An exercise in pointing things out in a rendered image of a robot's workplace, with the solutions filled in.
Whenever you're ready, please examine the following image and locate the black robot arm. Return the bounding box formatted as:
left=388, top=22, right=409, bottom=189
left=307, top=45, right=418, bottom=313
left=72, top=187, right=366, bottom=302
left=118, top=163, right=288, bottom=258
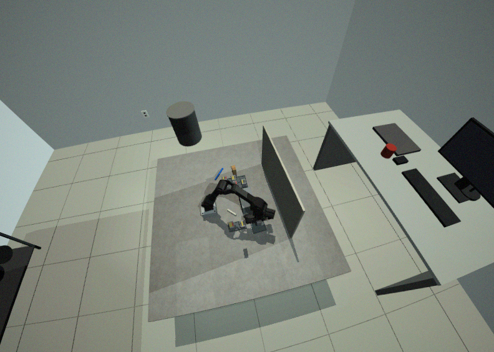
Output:
left=201, top=180, right=276, bottom=219

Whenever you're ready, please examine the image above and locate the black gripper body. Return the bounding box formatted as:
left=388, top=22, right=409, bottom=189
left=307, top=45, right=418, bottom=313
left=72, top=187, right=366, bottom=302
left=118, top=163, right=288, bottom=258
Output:
left=245, top=214, right=267, bottom=224

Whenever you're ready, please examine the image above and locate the grey flat panel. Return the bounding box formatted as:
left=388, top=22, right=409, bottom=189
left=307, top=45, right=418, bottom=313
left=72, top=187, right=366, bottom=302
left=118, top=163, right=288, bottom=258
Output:
left=261, top=125, right=306, bottom=238

